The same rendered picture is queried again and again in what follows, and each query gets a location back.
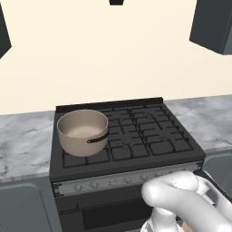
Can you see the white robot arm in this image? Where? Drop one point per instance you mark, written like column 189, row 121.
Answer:
column 181, row 199

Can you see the black range hood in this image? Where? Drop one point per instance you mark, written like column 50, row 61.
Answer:
column 116, row 2

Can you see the black oven door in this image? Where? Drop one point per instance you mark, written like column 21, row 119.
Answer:
column 105, row 211

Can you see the black stove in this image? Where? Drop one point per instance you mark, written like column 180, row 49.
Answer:
column 142, row 133

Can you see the grey base cupboard door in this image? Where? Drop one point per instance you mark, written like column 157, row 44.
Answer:
column 219, row 169
column 24, row 208

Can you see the grey stove knob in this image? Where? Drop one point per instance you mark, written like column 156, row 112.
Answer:
column 112, row 182
column 128, row 180
column 94, row 185
column 143, row 177
column 78, row 187
column 157, row 174

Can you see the dark grey wall cupboard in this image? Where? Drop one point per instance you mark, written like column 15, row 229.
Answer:
column 3, row 36
column 211, row 24

